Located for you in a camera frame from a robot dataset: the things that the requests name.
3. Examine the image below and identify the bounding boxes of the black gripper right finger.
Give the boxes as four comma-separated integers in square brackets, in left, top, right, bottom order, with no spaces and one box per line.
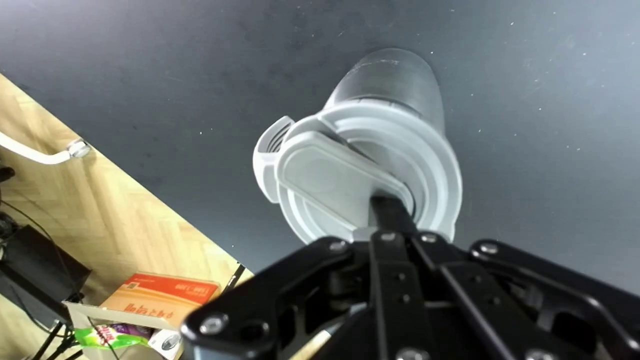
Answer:
[391,194,640,360]

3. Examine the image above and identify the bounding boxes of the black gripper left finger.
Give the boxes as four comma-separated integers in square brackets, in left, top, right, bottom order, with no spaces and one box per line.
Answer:
[178,193,436,360]

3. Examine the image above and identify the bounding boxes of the white flip lid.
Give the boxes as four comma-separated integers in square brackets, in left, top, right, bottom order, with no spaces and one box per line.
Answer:
[273,129,416,233]

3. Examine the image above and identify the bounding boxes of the clear plastic cup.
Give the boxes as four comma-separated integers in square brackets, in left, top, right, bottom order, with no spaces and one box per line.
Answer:
[251,46,464,246]

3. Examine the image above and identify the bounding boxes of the orange cardboard box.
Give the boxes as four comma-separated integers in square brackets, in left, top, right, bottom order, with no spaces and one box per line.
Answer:
[98,272,222,331]

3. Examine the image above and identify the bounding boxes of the small silver round part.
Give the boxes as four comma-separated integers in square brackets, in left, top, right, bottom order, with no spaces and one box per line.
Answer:
[147,329,183,357]

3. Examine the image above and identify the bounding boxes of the green packet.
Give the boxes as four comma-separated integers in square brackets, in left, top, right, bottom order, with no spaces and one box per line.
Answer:
[69,325,149,350]

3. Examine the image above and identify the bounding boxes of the black box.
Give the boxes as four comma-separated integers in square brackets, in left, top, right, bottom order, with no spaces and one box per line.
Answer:
[0,223,94,316]

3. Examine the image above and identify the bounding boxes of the white cable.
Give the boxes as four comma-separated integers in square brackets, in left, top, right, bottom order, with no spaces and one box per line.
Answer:
[0,131,94,169]

